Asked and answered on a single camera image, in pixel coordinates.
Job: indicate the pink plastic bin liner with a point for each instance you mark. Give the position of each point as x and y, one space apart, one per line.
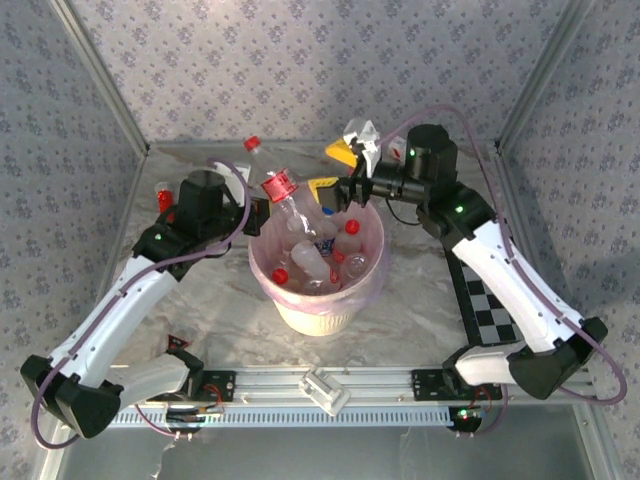
372 225

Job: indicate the long aluminium base rail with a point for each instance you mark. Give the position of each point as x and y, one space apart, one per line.
380 385

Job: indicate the white plastic bin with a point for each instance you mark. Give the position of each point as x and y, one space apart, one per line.
320 322

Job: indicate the red triangle warning sticker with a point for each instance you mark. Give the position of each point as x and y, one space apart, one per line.
176 342

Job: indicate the black white checkerboard board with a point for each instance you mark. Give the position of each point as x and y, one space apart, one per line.
487 310

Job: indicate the aluminium frame post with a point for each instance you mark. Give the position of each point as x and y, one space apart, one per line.
102 75
542 75

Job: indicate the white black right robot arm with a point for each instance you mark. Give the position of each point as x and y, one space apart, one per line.
510 280

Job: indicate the clear bottle red cap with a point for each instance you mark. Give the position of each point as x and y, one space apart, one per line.
279 186
352 227
252 143

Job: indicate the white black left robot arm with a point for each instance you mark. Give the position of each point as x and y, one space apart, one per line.
115 315

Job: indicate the white plastic bracket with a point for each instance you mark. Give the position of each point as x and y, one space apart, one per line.
325 390

